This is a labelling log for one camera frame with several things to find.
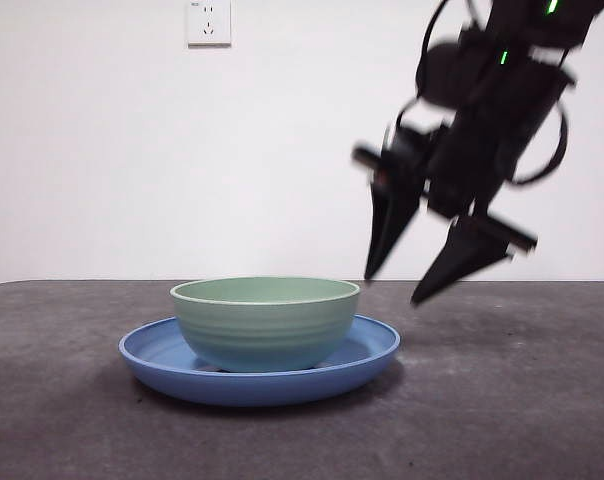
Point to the blue plate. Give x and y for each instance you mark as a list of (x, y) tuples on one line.
[(232, 391)]

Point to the white wall socket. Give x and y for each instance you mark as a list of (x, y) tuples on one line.
[(208, 25)]

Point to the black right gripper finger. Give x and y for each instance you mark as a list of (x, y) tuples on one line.
[(392, 210), (467, 250)]

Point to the green bowl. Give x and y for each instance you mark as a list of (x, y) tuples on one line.
[(267, 330)]

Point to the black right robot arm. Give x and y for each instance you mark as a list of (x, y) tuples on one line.
[(507, 100)]

